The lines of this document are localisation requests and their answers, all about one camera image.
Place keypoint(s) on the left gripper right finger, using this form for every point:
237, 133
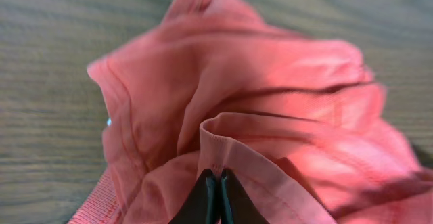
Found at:
236, 205

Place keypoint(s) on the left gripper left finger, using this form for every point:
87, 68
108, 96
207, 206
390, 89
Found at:
201, 205

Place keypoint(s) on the red t-shirt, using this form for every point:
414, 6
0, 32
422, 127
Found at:
298, 120

